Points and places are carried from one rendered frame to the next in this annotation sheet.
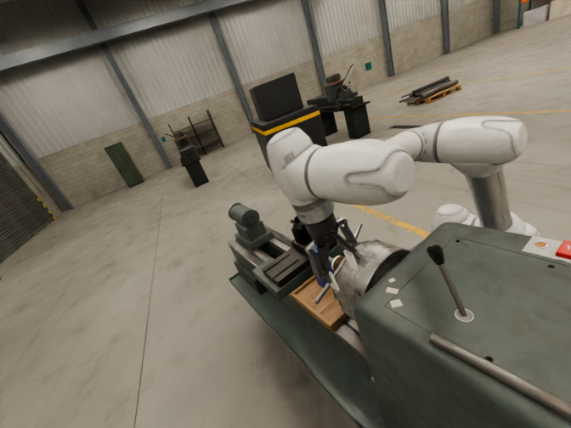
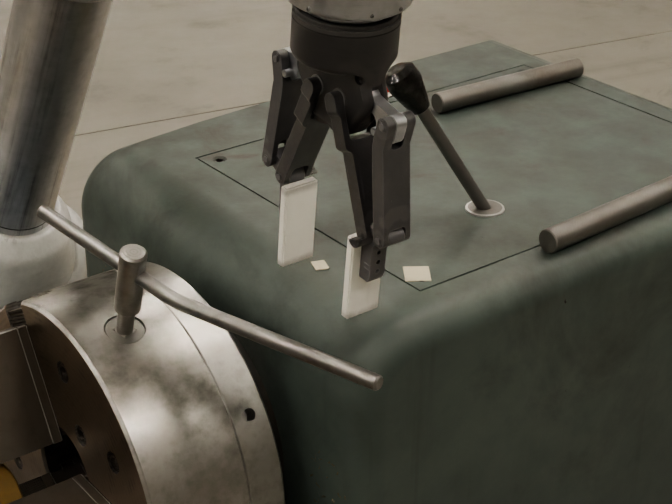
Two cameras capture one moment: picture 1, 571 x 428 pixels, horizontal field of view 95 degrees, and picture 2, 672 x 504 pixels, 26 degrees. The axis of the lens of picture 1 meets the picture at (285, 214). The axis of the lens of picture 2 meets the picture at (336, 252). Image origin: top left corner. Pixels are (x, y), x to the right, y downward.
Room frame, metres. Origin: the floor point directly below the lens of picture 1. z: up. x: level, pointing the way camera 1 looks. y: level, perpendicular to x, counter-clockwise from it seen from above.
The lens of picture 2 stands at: (0.76, 0.86, 1.83)
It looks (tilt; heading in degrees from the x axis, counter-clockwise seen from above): 27 degrees down; 258
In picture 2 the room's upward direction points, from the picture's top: straight up
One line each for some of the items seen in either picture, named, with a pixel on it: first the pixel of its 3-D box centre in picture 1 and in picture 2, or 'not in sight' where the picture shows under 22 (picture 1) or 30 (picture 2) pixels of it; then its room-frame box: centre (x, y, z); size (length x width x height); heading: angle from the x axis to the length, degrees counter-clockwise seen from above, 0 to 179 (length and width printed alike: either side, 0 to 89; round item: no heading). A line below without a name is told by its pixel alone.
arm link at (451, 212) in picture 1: (452, 226); not in sight; (1.01, -0.74, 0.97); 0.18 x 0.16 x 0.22; 32
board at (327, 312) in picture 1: (336, 288); not in sight; (0.99, -0.11, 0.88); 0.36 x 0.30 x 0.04; 116
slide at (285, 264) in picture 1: (300, 256); not in sight; (1.26, 0.01, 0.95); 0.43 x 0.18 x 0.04; 116
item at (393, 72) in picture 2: (436, 253); (405, 88); (0.46, -0.29, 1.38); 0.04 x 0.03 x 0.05; 26
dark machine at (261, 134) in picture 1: (283, 126); not in sight; (6.36, -0.68, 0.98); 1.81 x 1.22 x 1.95; 6
